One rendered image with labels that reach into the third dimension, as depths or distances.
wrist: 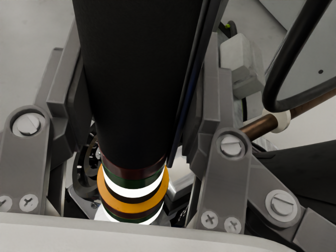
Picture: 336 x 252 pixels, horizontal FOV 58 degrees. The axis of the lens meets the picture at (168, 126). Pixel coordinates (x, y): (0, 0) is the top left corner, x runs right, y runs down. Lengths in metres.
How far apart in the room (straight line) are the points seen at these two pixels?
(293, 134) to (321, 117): 0.05
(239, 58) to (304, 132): 0.18
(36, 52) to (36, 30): 0.21
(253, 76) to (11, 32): 2.05
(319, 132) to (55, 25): 2.13
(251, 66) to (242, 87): 0.05
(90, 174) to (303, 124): 0.36
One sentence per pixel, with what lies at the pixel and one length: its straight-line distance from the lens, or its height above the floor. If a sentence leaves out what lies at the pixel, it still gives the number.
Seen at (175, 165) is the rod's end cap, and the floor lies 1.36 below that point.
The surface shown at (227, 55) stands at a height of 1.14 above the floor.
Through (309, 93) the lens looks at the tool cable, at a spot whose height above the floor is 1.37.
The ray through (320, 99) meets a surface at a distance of 0.30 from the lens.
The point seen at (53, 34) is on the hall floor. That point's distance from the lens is 2.37.
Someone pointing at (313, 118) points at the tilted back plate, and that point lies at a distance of 0.55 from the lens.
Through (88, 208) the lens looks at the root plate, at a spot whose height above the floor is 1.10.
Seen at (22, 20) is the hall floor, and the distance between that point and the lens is 2.52.
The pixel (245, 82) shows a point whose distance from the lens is 0.60.
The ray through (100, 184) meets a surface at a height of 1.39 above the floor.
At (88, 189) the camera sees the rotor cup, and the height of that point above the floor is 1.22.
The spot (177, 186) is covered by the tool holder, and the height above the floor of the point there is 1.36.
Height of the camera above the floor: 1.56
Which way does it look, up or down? 58 degrees down
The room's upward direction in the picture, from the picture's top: 12 degrees clockwise
